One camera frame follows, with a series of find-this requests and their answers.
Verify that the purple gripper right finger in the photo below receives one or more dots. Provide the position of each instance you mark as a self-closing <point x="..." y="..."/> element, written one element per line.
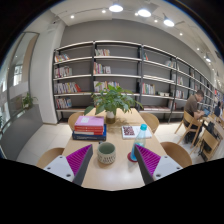
<point x="154" y="167"/>

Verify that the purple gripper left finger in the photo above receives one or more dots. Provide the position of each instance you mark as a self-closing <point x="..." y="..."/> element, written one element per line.
<point x="72" y="167"/>

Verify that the blue plastic water bottle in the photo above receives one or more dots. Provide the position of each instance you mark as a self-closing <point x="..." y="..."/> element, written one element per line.
<point x="139" y="140"/>

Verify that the round red coaster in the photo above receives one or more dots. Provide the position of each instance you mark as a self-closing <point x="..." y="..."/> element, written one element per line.
<point x="130" y="159"/>

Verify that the wooden chair front right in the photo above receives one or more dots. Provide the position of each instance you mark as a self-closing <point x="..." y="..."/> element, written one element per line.
<point x="177" y="153"/>

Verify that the wooden chair front left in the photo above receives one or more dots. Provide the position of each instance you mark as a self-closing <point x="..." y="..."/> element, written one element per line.
<point x="49" y="156"/>

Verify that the dark blue book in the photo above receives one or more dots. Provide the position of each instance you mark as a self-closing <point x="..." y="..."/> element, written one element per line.
<point x="90" y="137"/>

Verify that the green ceramic mug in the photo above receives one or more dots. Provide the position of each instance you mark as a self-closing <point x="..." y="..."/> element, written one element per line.
<point x="106" y="153"/>

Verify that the red and pink book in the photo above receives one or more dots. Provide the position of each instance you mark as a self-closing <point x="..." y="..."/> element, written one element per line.
<point x="93" y="124"/>

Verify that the white open magazine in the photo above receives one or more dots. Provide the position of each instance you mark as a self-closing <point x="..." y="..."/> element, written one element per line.
<point x="130" y="132"/>

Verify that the wooden chair far right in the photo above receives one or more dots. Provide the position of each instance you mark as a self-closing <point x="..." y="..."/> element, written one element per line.
<point x="151" y="120"/>

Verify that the wooden chair far left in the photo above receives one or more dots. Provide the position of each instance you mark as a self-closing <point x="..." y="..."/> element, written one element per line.
<point x="73" y="118"/>

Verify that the wooden chair under man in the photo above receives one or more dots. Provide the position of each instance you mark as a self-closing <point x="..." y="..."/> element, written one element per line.
<point x="191" y="125"/>

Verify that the wooden chair right edge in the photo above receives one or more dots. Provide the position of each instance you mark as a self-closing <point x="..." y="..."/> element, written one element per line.
<point x="216" y="143"/>

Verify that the seated man brown shirt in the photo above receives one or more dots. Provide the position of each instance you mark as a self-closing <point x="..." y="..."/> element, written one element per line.
<point x="191" y="109"/>

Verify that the green potted plant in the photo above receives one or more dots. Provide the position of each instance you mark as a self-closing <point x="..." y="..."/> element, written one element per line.
<point x="110" y="99"/>

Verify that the small plant on ledge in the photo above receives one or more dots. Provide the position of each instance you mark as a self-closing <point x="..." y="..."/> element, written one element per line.
<point x="27" y="101"/>

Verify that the large grey bookshelf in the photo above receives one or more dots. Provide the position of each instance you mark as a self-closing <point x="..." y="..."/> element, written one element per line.
<point x="159" y="81"/>

